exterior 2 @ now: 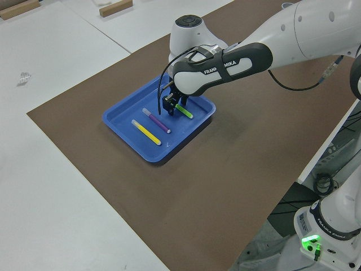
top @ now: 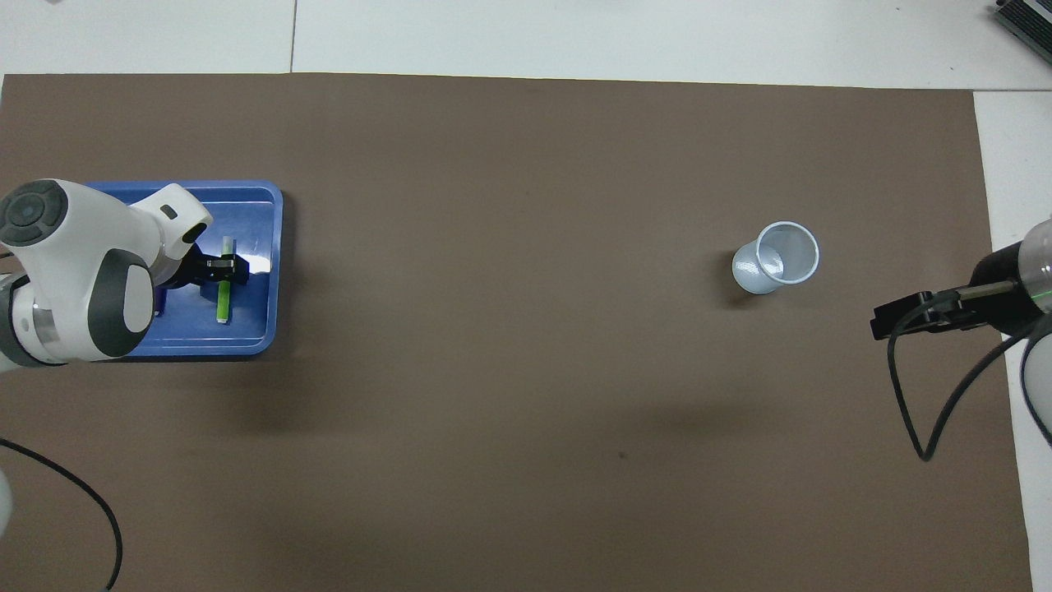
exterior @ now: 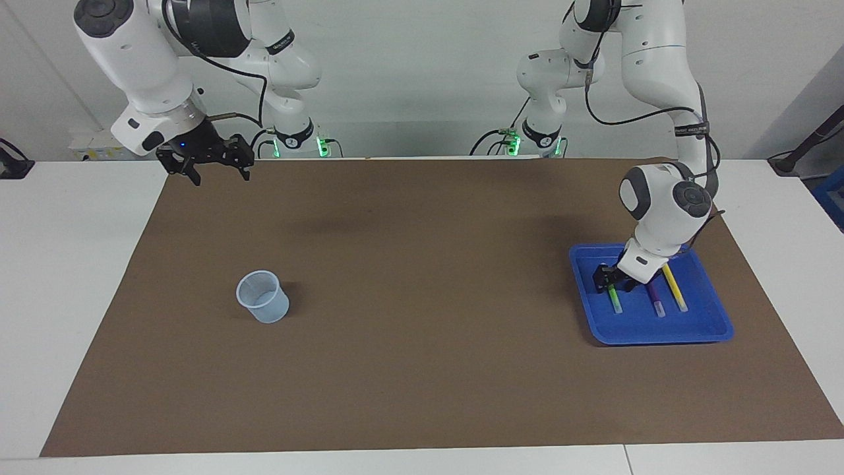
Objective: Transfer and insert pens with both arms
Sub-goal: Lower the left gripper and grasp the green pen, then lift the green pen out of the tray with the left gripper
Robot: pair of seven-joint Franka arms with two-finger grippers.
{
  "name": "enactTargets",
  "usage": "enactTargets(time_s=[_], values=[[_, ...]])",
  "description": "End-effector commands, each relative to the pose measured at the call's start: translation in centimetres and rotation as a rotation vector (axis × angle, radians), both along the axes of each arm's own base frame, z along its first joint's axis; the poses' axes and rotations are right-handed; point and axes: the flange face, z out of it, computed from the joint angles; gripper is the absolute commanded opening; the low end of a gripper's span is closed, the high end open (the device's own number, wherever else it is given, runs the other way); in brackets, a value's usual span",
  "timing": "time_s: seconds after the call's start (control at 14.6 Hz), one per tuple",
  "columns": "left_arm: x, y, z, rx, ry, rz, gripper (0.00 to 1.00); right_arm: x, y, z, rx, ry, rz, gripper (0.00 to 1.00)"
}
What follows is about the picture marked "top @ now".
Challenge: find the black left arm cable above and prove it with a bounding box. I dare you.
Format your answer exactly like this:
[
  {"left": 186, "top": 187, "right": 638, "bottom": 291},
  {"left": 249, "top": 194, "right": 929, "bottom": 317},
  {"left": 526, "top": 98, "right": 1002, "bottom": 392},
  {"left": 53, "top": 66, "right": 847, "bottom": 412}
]
[{"left": 0, "top": 438, "right": 125, "bottom": 592}]

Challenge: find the green pen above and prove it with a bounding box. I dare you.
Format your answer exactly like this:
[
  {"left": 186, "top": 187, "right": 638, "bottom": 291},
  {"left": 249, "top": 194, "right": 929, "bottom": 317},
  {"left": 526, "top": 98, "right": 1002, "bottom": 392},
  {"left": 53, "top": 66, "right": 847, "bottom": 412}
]
[{"left": 215, "top": 236, "right": 237, "bottom": 325}]

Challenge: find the translucent plastic cup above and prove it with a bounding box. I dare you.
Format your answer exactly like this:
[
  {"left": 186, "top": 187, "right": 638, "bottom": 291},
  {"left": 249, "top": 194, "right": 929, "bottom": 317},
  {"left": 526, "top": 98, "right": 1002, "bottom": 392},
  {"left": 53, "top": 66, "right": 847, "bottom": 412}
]
[{"left": 731, "top": 220, "right": 821, "bottom": 296}]

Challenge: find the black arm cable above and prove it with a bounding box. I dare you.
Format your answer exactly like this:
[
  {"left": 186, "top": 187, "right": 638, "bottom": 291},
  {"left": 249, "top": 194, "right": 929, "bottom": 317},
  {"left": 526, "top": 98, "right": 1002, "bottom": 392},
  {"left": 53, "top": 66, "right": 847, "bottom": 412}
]
[
  {"left": 887, "top": 281, "right": 1052, "bottom": 462},
  {"left": 0, "top": 438, "right": 125, "bottom": 592}
]

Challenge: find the blue plastic tray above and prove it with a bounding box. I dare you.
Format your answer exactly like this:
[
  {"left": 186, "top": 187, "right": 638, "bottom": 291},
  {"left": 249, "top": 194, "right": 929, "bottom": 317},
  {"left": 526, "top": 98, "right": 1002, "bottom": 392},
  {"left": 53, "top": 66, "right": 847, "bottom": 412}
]
[{"left": 82, "top": 180, "right": 284, "bottom": 359}]

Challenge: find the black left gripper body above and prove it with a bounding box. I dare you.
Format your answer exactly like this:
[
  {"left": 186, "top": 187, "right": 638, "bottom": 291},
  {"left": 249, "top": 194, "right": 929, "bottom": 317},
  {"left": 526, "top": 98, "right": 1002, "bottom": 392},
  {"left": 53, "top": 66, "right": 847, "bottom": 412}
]
[{"left": 163, "top": 243, "right": 216, "bottom": 290}]

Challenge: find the grey ribbed device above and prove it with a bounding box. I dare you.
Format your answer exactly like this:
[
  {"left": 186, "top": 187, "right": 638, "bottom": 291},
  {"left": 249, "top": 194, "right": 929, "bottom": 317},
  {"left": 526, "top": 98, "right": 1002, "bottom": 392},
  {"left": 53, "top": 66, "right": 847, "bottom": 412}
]
[{"left": 990, "top": 0, "right": 1052, "bottom": 63}]

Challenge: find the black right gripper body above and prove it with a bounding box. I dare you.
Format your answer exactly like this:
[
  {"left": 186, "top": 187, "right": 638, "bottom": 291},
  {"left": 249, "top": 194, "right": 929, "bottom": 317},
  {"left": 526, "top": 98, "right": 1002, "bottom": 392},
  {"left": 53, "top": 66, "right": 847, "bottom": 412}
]
[{"left": 970, "top": 238, "right": 1051, "bottom": 336}]

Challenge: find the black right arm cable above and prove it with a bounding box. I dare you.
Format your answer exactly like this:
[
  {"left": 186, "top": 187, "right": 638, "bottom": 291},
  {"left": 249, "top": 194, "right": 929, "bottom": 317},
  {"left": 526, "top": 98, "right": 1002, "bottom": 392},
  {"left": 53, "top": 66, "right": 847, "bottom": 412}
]
[{"left": 887, "top": 281, "right": 1052, "bottom": 462}]

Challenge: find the brown table mat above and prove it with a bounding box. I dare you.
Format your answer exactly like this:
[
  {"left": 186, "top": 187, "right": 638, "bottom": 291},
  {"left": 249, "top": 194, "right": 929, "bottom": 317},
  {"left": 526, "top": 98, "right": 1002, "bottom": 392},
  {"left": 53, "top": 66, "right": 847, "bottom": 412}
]
[{"left": 0, "top": 72, "right": 1035, "bottom": 592}]

